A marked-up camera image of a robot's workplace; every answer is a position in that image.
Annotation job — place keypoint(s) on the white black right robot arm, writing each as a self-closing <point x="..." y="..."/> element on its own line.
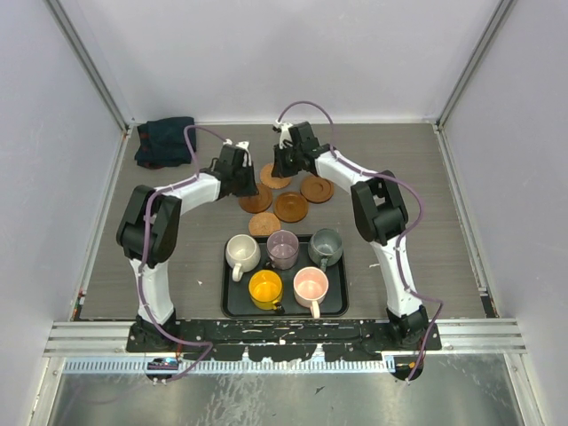
<point x="380" y="217"/>

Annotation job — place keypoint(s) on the dark blue folded cloth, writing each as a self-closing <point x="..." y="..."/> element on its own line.
<point x="162" y="143"/>

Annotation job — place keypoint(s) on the purple glass cup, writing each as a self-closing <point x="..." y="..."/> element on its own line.
<point x="283" y="249"/>

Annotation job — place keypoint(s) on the pink ceramic mug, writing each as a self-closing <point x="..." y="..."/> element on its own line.
<point x="310" y="286"/>

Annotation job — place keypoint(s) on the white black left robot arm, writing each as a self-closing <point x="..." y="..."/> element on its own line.
<point x="148" y="231"/>

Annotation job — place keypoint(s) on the brown wooden coaster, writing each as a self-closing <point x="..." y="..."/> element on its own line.
<point x="316" y="189"/>
<point x="291" y="207"/>
<point x="257" y="203"/>

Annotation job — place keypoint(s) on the yellow mug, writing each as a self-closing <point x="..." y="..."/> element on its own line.
<point x="265" y="289"/>

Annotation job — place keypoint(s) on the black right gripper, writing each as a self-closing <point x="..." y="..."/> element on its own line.
<point x="279" y="169"/>

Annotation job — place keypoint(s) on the white slotted cable duct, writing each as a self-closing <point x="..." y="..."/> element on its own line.
<point x="169" y="366"/>

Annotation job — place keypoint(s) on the woven rattan coaster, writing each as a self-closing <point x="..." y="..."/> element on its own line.
<point x="264" y="224"/>
<point x="275" y="183"/>

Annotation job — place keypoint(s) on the grey ceramic mug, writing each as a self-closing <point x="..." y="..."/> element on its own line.
<point x="325" y="248"/>

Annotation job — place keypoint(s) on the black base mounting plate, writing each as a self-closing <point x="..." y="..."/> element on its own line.
<point x="275" y="339"/>

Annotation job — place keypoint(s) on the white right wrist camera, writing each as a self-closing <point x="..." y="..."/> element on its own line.
<point x="283" y="129"/>

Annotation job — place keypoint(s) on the white ceramic mug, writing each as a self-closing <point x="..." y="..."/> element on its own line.
<point x="242" y="253"/>

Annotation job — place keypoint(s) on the black plastic tray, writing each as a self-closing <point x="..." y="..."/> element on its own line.
<point x="237" y="303"/>

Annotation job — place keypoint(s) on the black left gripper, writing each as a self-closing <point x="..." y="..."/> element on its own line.
<point x="250" y="188"/>

